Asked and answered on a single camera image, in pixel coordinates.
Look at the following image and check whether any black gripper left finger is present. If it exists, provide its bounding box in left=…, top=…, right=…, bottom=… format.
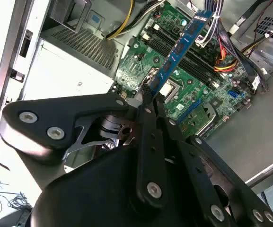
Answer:
left=0, top=85, right=169, bottom=209

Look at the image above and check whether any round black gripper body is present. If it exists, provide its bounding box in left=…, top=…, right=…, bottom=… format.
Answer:
left=28, top=113, right=206, bottom=227

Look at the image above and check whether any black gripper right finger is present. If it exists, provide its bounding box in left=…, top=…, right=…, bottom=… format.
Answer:
left=154, top=95, right=273, bottom=227

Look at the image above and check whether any blue RAM stick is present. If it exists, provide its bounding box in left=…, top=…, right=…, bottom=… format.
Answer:
left=150, top=9, right=214, bottom=97

